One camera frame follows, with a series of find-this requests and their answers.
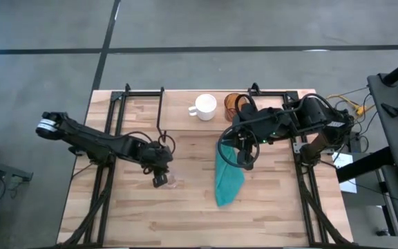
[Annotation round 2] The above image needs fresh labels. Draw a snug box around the amber faceted plastic cup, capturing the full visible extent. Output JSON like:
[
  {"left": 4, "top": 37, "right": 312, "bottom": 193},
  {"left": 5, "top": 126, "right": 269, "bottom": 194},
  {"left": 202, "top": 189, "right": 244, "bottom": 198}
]
[{"left": 223, "top": 93, "right": 252, "bottom": 122}]

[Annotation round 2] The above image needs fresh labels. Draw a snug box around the clear plastic mug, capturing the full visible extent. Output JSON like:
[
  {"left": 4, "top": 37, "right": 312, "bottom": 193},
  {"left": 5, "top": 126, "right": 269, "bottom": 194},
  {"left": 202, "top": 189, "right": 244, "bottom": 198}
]
[{"left": 166, "top": 168, "right": 187, "bottom": 190}]

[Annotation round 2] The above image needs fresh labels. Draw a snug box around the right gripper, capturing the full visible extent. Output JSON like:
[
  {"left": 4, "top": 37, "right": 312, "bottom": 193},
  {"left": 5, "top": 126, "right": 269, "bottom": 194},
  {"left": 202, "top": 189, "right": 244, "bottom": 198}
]
[{"left": 232, "top": 103, "right": 267, "bottom": 171}]

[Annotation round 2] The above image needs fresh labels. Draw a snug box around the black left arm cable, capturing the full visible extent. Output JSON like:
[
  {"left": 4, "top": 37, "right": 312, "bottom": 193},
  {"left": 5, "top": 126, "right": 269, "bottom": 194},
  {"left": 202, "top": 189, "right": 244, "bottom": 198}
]
[{"left": 122, "top": 130, "right": 176, "bottom": 155}]

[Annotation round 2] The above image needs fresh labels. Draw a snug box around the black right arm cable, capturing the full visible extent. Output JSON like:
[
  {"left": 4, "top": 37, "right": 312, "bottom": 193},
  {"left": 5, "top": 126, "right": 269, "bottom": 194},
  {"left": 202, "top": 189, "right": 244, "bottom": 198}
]
[{"left": 217, "top": 93, "right": 334, "bottom": 170}]

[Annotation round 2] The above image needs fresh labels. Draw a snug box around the white paper sheet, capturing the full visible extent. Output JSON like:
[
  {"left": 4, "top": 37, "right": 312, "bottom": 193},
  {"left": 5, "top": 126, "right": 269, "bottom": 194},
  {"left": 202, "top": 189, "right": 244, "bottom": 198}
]
[{"left": 331, "top": 151, "right": 358, "bottom": 194}]

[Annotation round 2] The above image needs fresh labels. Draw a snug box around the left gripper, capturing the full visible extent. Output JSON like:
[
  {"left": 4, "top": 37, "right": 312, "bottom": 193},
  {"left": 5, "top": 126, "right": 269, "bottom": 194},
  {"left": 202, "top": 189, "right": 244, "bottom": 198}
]
[{"left": 142, "top": 140, "right": 174, "bottom": 189}]

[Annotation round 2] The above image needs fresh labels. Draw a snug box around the yellow cable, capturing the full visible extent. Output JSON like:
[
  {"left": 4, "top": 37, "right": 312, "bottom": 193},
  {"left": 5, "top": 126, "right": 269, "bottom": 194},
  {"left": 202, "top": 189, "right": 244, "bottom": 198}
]
[{"left": 325, "top": 86, "right": 377, "bottom": 118}]

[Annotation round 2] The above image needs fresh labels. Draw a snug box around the white ceramic mug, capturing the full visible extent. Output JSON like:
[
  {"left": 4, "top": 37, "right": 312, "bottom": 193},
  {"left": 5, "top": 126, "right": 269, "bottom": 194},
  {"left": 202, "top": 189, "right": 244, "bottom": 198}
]
[{"left": 188, "top": 93, "right": 218, "bottom": 122}]

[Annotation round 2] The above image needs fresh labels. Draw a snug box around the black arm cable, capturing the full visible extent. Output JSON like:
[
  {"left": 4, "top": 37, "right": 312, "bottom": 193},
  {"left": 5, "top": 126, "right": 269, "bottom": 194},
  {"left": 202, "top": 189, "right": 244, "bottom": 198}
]
[
  {"left": 217, "top": 93, "right": 334, "bottom": 170},
  {"left": 122, "top": 130, "right": 176, "bottom": 155}
]

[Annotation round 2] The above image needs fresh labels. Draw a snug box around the teal microfiber cloth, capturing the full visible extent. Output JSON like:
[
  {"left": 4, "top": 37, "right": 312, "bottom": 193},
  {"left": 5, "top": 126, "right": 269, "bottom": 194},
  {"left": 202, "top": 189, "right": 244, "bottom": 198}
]
[{"left": 214, "top": 141, "right": 246, "bottom": 208}]

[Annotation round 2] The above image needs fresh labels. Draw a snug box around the black desk beam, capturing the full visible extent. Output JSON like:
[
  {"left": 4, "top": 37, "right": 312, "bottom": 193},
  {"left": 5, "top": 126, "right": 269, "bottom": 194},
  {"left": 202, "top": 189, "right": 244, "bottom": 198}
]
[{"left": 335, "top": 147, "right": 395, "bottom": 184}]

